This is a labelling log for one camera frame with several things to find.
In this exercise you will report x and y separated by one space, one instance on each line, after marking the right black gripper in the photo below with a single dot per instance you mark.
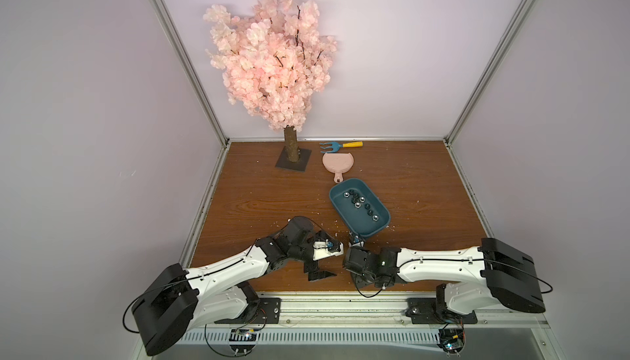
352 255

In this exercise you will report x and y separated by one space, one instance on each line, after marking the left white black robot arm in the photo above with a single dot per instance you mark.
181 299

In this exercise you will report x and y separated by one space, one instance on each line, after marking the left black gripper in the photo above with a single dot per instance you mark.
311 269

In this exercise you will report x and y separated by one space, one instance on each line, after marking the teal plastic storage box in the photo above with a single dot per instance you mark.
357 220

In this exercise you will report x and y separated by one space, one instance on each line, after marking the left circuit board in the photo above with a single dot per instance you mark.
243 341

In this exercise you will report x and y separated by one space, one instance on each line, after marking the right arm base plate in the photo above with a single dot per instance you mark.
433 311

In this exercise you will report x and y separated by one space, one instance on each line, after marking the pink artificial blossom tree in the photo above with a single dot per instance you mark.
273 62

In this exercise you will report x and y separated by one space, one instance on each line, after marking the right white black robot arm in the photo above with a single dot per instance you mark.
475 278

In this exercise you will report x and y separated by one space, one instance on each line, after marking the pink toy dustpan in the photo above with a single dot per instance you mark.
338 164

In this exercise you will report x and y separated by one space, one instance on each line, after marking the right circuit board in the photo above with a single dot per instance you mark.
451 341

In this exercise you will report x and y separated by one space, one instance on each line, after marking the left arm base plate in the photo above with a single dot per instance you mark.
264 311

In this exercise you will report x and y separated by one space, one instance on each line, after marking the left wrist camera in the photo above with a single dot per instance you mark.
326 249

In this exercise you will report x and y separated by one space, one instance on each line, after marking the blue yellow toy rake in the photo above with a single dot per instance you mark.
335 147

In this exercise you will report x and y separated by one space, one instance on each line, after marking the circuit board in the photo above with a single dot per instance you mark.
451 341
243 341

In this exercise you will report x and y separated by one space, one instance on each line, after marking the aluminium front rail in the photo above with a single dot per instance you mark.
345 309

